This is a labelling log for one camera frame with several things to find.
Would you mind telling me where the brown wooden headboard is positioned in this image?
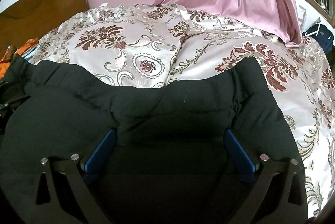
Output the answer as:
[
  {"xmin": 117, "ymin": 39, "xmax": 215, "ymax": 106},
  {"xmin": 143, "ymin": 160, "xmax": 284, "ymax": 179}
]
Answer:
[{"xmin": 1, "ymin": 0, "xmax": 89, "ymax": 56}]

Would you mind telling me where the orange clothes pile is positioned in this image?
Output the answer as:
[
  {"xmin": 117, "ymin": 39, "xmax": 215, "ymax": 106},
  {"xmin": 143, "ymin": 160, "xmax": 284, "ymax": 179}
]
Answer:
[{"xmin": 0, "ymin": 38, "xmax": 39, "ymax": 78}]

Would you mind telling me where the large black coat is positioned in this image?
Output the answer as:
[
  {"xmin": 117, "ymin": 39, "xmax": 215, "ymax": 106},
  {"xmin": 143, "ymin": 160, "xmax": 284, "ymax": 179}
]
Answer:
[{"xmin": 1, "ymin": 57, "xmax": 305, "ymax": 223}]

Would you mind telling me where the dark blue backpack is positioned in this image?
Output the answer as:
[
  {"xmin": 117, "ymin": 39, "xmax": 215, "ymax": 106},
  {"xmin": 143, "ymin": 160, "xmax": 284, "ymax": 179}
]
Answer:
[{"xmin": 302, "ymin": 23, "xmax": 334, "ymax": 54}]

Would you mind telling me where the floral satin bedspread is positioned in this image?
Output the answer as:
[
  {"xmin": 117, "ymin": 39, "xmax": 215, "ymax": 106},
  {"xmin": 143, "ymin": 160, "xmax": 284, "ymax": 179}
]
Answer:
[{"xmin": 30, "ymin": 4, "xmax": 334, "ymax": 217}]

